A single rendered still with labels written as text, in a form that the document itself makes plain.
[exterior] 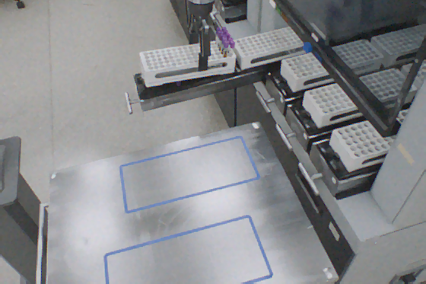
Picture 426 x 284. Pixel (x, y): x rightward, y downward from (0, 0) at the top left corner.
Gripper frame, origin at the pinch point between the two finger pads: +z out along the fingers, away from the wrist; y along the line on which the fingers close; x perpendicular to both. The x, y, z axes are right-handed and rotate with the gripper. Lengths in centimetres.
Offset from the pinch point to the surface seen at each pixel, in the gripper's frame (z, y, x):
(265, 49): -0.3, 2.8, 22.5
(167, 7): 85, -172, 29
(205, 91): 10.4, 6.6, 0.8
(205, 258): 8, 60, -16
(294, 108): 4.1, 26.5, 22.0
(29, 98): 97, -104, -78
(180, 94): 9.9, 6.6, -7.5
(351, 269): 32, 64, 26
